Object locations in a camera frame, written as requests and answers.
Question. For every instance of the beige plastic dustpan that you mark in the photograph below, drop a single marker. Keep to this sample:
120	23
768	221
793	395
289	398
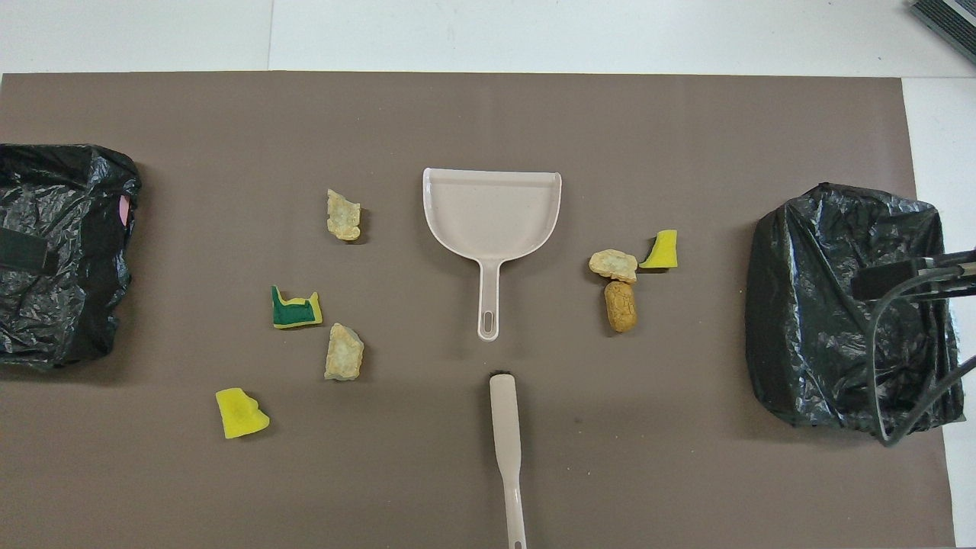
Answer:
492	213

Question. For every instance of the pale beige foam chunk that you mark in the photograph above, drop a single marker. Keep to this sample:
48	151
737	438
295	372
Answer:
343	215
344	352

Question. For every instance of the green and yellow sponge piece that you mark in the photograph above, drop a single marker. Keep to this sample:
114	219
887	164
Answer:
293	314

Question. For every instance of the orange-brown foam cylinder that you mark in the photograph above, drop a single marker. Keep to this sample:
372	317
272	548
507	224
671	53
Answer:
620	306

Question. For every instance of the brown table mat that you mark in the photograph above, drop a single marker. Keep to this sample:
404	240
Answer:
457	114

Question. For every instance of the yellow curved sponge wedge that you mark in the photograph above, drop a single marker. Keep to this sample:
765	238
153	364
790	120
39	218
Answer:
662	252

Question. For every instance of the beige hand brush black bristles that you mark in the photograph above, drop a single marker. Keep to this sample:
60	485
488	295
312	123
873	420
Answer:
505	427

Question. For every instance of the black bagged bin pink spot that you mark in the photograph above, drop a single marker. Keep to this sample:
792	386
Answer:
69	191

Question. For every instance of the tan foam chunk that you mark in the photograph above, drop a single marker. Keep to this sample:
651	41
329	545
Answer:
613	264

